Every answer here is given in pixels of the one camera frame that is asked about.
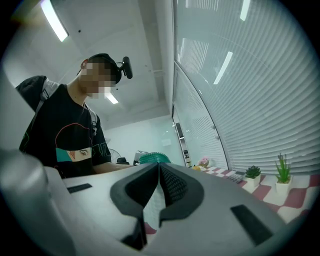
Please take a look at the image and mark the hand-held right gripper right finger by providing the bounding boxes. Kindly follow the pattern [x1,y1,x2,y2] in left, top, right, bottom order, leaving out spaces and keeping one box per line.
[146,162,300,256]

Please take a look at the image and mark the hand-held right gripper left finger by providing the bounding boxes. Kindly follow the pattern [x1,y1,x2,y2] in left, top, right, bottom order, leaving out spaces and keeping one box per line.
[46,161,161,256]

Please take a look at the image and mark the person's left forearm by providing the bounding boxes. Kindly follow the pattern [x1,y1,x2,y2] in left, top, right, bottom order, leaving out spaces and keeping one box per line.
[92,161,134,175]

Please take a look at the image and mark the standing fan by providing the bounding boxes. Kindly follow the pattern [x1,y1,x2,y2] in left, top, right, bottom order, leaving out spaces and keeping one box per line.
[107,148,122,165]

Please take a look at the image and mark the grey calculator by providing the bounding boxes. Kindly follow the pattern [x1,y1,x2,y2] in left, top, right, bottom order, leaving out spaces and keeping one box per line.
[226,173,245,184]

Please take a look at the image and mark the pink flower decoration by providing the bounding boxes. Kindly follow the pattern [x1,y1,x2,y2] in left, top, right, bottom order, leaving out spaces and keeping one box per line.
[198,156,211,169]

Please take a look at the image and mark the small succulent in white pot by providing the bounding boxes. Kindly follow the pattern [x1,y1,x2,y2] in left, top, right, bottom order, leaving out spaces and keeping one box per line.
[243,165,262,189]

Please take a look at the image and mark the teal plastic basket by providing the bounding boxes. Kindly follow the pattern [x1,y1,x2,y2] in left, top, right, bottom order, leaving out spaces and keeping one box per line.
[138,151,173,166]

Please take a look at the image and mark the person's black printed t-shirt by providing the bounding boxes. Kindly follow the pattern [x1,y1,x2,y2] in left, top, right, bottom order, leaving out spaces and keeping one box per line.
[15,74,112,180]

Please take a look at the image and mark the tall green plant white pot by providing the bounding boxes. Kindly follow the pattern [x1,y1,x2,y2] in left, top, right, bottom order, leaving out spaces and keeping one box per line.
[274,152,293,196]

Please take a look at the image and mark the red white checkered tablecloth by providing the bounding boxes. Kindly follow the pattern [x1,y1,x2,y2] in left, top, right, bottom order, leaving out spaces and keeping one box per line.
[143,164,320,236]

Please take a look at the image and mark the long ceiling light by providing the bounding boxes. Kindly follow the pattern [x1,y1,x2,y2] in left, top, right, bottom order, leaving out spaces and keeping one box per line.
[39,0,70,43]
[104,92,120,105]

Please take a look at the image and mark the person's head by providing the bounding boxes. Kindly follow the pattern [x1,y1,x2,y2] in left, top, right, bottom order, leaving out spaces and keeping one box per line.
[76,53,124,101]

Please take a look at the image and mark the white window blinds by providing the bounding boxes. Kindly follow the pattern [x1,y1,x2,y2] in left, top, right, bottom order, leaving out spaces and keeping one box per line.
[172,0,320,176]

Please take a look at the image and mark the grey backpack strap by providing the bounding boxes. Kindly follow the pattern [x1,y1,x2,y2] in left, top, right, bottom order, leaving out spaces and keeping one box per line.
[84,102,99,137]
[31,76,61,127]

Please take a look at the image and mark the black head-mounted camera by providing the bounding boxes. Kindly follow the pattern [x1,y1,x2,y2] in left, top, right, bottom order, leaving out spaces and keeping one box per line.
[116,56,134,80]

